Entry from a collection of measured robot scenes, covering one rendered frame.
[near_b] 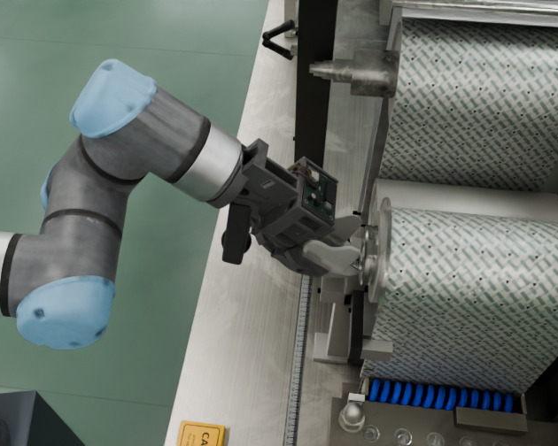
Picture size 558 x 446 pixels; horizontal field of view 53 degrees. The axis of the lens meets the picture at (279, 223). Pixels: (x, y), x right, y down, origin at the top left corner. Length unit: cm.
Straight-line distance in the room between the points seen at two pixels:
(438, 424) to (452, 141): 40
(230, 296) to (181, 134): 59
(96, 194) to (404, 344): 44
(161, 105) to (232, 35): 277
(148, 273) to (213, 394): 128
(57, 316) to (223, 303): 61
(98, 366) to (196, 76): 159
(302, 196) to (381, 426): 40
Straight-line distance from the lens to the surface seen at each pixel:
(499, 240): 68
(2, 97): 318
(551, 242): 70
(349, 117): 141
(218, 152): 54
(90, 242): 53
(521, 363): 83
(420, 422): 86
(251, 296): 108
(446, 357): 81
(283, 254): 61
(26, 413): 107
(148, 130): 52
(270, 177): 55
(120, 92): 52
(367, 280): 69
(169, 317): 211
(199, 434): 95
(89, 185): 57
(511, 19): 78
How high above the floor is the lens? 183
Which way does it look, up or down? 52 degrees down
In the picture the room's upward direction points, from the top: straight up
